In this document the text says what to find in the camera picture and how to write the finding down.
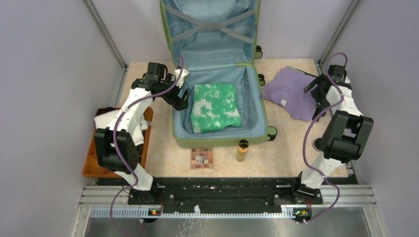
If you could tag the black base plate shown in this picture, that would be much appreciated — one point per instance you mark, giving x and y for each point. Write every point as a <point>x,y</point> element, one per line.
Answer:
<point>221,195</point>

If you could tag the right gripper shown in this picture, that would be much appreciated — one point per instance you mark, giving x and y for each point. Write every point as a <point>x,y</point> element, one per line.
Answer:
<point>322,103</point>

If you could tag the eyeshadow palette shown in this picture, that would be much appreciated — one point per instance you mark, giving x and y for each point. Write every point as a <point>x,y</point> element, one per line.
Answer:
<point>201,158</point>

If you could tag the white fluffy towel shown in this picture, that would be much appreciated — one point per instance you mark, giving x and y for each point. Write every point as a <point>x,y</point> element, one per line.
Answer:
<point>103,120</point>

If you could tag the black folded garment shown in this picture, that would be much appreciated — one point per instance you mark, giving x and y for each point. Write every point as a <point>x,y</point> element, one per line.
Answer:
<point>301,71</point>

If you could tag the gold cap bottle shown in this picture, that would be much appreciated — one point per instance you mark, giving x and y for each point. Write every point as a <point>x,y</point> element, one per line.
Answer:
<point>242,150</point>

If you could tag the purple t-shirt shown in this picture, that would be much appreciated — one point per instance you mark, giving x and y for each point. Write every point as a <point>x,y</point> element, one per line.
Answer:
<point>287,90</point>

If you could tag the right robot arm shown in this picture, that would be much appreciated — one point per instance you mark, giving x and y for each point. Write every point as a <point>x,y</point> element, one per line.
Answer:
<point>345,137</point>

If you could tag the green white tie-dye garment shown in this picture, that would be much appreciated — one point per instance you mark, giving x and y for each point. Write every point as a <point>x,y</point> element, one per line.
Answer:
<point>214,107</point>

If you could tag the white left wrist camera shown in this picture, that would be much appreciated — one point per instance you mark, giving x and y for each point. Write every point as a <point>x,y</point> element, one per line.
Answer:
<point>180,75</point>

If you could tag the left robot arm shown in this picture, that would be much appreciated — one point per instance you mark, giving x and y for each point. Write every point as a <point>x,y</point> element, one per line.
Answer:
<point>114,144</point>

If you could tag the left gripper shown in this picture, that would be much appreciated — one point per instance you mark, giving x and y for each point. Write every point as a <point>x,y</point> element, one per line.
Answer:
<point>183,103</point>

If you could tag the green suitcase blue lining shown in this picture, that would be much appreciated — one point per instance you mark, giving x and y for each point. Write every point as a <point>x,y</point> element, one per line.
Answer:
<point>217,40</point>

